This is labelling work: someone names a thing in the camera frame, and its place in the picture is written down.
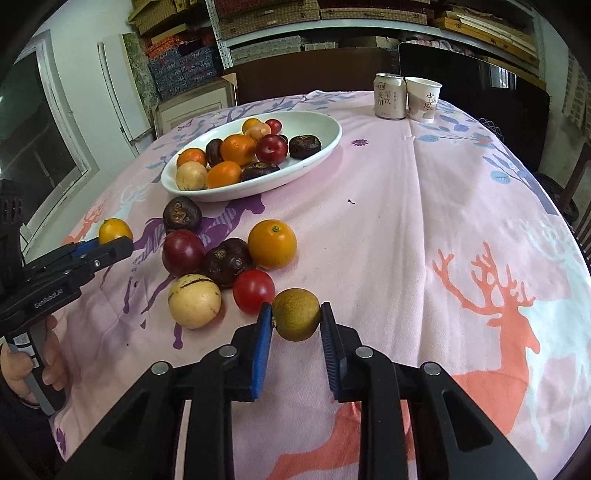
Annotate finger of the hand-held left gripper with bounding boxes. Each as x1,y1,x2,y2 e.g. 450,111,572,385
74,237,134,280
28,239,100,274

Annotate small yellow-orange citrus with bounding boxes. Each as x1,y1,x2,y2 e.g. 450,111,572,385
98,218,134,245

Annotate white framed window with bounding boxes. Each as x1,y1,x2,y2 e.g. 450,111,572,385
0,30,100,243

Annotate white metal shelving unit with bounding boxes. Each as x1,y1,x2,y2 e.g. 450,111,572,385
210,0,544,75

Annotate brick pattern curtain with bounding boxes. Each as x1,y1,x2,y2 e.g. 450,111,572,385
561,51,591,124

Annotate smooth round orange citrus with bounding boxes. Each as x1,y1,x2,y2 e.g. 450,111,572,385
247,219,297,271

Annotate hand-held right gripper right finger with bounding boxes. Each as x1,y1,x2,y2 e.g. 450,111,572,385
321,302,539,480

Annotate cardboard framed board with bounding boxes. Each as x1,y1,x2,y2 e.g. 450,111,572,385
154,74,240,138

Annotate black flat panel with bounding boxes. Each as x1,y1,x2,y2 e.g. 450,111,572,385
398,41,551,175

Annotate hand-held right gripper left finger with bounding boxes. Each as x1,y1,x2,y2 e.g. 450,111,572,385
60,302,273,480

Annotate dark red plum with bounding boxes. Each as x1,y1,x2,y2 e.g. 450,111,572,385
256,134,289,163
161,229,206,278

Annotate white leaning boards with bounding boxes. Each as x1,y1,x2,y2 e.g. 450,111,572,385
97,33,154,158

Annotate pale drink can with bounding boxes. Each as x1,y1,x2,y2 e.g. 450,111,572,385
373,73,408,120

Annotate stack of blue floral boxes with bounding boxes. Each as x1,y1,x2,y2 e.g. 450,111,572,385
145,41,223,101

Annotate person's left hand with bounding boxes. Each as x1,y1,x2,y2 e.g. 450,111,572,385
0,315,71,407

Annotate pink deer print tablecloth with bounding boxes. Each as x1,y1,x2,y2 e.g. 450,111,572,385
51,90,591,480

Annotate small brown longan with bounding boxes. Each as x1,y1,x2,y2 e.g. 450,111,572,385
271,287,321,342

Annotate striped pale yellow pepino melon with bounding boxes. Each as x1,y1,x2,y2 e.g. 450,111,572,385
168,274,222,330

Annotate white paper cup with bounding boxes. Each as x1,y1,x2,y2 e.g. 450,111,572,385
405,77,443,123

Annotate dark brown wooden board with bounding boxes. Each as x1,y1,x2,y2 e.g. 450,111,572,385
224,46,400,108

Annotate white oval plate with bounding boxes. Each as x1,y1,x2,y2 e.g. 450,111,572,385
161,111,343,203

